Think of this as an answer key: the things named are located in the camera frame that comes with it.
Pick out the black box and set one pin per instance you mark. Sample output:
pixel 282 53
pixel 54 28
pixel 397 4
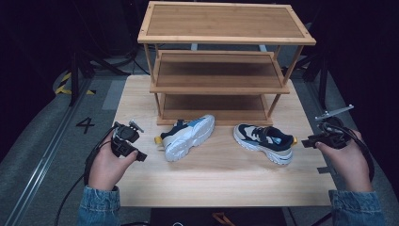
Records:
pixel 188 216

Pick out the navy beige sneaker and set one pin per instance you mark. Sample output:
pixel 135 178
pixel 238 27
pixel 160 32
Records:
pixel 188 136
pixel 266 141

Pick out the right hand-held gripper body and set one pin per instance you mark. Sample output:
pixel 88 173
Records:
pixel 334 135

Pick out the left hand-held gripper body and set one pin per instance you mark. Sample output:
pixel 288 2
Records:
pixel 125 138

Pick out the black metal stand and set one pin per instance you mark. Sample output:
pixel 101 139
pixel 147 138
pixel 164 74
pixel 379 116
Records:
pixel 74 78
pixel 323 81

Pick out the person's right hand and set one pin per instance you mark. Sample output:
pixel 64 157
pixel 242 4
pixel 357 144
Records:
pixel 349 166

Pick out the wooden three-tier shoe rack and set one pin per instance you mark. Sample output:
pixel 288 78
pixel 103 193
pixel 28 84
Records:
pixel 219 22

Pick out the person's left hand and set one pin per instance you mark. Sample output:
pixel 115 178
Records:
pixel 105 169

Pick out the grey tape piece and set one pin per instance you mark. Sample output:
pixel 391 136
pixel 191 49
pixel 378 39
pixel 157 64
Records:
pixel 324 170

